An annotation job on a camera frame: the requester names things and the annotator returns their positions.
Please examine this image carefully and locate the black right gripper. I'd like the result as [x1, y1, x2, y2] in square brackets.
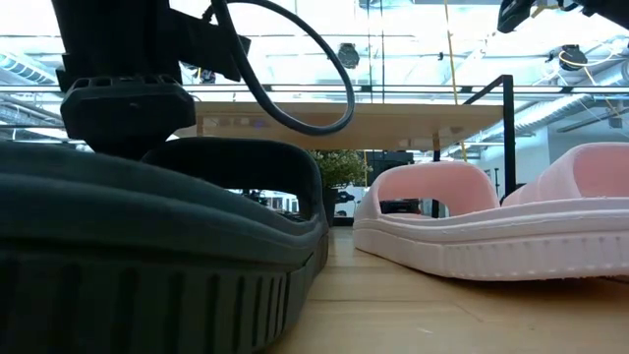
[496, 0, 537, 34]

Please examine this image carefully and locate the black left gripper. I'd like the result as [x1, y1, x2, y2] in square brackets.
[51, 0, 197, 161]

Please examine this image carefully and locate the black rubber slide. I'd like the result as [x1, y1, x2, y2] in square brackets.
[0, 136, 330, 354]

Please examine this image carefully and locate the yellow tape tag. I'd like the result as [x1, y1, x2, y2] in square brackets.
[529, 2, 561, 17]

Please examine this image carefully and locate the black keyboard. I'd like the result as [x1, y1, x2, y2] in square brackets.
[366, 150, 422, 215]

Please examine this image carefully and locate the small green potted plant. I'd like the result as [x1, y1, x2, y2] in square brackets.
[310, 149, 373, 227]

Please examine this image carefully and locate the yellow cable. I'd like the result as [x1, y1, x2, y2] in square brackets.
[443, 0, 469, 163]

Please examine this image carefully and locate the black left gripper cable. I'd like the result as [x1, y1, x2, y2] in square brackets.
[209, 0, 357, 138]

